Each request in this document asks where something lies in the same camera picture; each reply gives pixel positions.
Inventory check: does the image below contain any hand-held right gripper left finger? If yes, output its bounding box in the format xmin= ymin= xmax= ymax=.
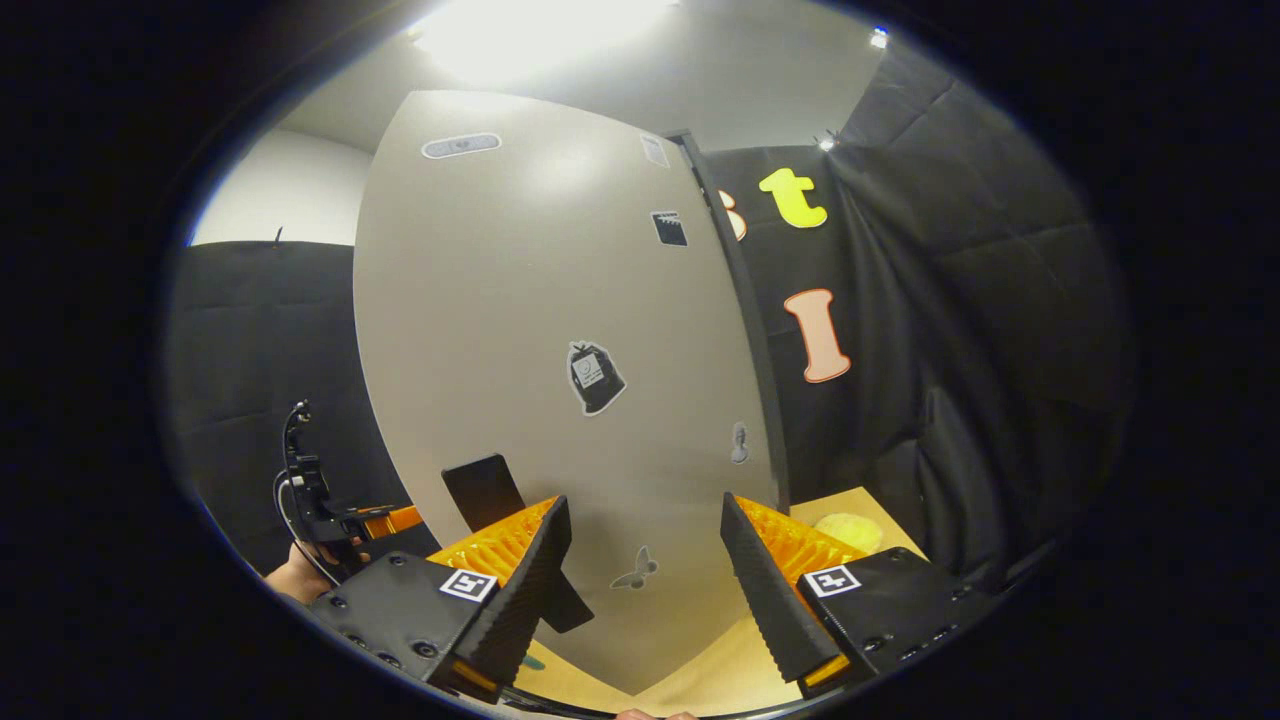
xmin=305 ymin=494 xmax=574 ymax=703

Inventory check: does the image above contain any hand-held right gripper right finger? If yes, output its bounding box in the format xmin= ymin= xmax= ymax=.
xmin=720 ymin=491 xmax=993 ymax=700

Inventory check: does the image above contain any black cabinet door handle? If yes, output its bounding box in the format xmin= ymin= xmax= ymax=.
xmin=441 ymin=454 xmax=597 ymax=635

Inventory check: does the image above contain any grey cabinet door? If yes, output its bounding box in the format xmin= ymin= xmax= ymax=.
xmin=352 ymin=90 xmax=793 ymax=697

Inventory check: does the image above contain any yellow plush toy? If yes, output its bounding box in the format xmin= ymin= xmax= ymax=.
xmin=812 ymin=512 xmax=887 ymax=555

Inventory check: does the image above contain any black backdrop cloth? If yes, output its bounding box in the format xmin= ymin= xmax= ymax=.
xmin=165 ymin=40 xmax=1137 ymax=593

